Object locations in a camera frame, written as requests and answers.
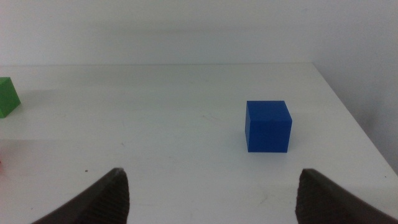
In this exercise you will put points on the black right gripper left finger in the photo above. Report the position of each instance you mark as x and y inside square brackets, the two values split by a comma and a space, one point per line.
[105, 199]

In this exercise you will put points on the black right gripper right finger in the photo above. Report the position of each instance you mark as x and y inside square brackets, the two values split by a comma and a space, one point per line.
[323, 202]

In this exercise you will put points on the blue cube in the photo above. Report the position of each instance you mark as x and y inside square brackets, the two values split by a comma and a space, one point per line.
[269, 129]

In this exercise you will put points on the green cube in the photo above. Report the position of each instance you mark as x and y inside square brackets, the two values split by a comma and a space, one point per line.
[7, 98]

